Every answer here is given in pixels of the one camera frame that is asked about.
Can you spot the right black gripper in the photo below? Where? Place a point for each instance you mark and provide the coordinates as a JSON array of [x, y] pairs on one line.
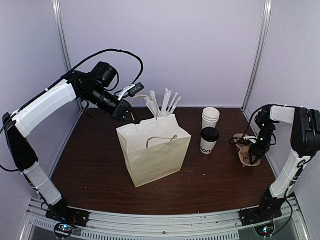
[[256, 152]]

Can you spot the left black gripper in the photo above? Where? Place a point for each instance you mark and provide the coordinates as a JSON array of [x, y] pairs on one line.
[[121, 110]]

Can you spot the brown pulp cup carrier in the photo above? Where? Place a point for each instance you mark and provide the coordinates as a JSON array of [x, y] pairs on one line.
[[243, 153]]

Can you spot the brown paper bag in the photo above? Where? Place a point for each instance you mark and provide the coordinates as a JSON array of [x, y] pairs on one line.
[[153, 149]]

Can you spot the single white paper cup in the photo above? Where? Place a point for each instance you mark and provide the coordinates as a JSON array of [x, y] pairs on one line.
[[206, 147]]

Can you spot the single black cup lid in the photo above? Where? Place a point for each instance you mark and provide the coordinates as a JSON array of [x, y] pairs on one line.
[[210, 134]]

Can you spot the stack of white paper cups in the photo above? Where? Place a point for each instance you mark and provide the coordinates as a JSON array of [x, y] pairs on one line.
[[210, 117]]

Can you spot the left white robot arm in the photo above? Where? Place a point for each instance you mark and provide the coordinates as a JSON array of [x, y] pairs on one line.
[[89, 87]]

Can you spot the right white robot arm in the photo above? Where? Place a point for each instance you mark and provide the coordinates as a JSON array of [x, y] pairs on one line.
[[304, 141]]

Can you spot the bundle of wrapped white straws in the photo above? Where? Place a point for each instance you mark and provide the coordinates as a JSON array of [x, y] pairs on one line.
[[164, 107]]

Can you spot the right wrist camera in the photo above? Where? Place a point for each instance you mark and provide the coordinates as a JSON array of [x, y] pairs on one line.
[[244, 139]]

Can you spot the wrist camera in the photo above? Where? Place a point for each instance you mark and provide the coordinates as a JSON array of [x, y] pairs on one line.
[[244, 139], [131, 90]]

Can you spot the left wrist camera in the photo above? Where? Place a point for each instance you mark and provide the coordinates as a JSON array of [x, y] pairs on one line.
[[131, 90]]

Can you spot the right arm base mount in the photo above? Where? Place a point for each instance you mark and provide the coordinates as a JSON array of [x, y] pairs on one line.
[[264, 222]]

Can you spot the right aluminium frame post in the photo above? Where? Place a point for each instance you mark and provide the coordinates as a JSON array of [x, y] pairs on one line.
[[264, 30]]

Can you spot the aluminium frame post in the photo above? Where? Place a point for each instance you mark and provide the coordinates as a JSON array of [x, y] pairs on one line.
[[61, 32], [264, 30]]

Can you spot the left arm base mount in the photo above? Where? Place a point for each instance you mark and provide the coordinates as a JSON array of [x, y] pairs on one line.
[[70, 224]]

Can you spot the left aluminium frame post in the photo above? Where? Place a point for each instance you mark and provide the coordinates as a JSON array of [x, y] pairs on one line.
[[61, 32]]

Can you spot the aluminium front rail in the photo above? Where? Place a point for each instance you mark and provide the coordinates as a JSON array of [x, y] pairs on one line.
[[200, 226]]

